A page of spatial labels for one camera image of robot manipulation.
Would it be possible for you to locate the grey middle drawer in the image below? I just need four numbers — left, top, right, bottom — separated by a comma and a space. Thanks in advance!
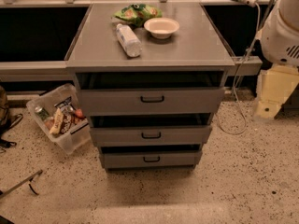
90, 126, 211, 147

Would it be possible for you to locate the metal grabber stick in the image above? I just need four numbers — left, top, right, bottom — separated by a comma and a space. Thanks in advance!
0, 169, 43, 200

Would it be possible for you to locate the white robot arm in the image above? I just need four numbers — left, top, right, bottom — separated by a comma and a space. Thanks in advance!
254, 0, 299, 119

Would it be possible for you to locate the white paper bowl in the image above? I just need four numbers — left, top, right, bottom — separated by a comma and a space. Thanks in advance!
144, 18, 179, 39

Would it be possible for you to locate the grey bottom drawer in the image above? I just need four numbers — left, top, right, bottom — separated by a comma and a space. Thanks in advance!
100, 151, 202, 169

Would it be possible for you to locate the grey drawer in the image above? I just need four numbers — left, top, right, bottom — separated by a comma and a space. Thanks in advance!
78, 88, 224, 116
100, 151, 202, 169
90, 126, 211, 147

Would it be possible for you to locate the yellow snack packet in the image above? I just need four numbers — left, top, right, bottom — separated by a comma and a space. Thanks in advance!
50, 108, 64, 134

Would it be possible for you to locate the green chip bag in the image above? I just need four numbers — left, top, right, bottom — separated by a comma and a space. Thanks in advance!
113, 4, 163, 27

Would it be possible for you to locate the red fruit in bin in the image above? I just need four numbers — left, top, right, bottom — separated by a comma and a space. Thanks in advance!
75, 109, 85, 119

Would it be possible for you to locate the grey drawer cabinet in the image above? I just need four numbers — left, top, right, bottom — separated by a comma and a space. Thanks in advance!
64, 2, 236, 173

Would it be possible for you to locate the clear plastic water bottle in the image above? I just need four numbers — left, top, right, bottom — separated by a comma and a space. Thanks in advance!
116, 23, 142, 58

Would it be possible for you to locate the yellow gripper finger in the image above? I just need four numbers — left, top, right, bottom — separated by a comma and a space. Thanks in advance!
253, 64, 299, 120

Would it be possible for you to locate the white cable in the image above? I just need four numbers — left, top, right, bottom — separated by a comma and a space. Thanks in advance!
216, 2, 262, 136

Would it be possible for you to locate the dark snack bag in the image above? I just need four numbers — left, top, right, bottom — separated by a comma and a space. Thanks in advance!
55, 96, 75, 133

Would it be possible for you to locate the green soda can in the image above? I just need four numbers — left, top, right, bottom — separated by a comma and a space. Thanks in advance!
35, 105, 50, 121

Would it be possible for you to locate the clear plastic storage bin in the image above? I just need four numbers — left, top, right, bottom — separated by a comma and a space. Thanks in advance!
26, 84, 90, 154

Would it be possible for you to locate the dark backpack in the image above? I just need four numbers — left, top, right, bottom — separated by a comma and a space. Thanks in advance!
0, 86, 23, 153

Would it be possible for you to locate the grey top drawer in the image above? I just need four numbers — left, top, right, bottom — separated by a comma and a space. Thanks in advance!
78, 88, 224, 116

